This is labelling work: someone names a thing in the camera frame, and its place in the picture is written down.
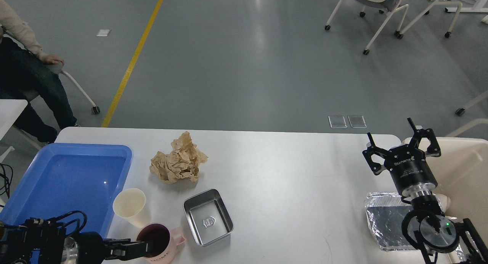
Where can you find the floor outlet plate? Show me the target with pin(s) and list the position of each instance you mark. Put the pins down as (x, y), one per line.
(356, 121)
(337, 122)

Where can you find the floor outlet plate left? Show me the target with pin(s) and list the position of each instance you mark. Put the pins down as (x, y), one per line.
(337, 122)

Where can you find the white side table left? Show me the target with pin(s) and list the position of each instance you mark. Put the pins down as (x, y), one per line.
(10, 109)

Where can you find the stainless steel rectangular tray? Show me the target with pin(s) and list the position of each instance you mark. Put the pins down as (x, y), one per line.
(208, 217)

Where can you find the person in beige sweater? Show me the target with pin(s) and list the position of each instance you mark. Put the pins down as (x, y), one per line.
(22, 68)

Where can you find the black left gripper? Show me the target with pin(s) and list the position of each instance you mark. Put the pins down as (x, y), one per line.
(90, 248)

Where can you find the person's hand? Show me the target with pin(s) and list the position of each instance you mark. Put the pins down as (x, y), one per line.
(52, 59)

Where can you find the aluminium foil tray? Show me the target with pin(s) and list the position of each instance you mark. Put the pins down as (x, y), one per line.
(385, 213)

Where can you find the crumpled brown paper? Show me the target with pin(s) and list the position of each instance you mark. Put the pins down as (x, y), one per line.
(183, 162)

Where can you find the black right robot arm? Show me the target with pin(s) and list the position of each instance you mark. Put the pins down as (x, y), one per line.
(426, 203)

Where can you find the beige plastic bin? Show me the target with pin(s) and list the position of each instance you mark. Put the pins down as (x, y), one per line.
(461, 172)

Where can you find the floor outlet plate right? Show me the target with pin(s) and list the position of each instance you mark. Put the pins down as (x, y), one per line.
(356, 121)

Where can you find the cream paper cup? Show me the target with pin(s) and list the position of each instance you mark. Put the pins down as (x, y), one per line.
(132, 205)

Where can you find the white chair top right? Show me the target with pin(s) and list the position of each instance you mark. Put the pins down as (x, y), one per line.
(390, 7)

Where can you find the white chair leg right edge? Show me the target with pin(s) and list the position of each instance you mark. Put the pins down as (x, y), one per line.
(460, 111)

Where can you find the blue plastic tray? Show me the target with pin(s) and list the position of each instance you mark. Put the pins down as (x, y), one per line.
(65, 177)

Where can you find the pink mug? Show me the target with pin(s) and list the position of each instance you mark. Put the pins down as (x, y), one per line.
(164, 242)

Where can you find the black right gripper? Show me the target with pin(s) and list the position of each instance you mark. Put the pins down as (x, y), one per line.
(410, 170)

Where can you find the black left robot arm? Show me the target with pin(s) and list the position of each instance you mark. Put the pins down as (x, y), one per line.
(59, 242)

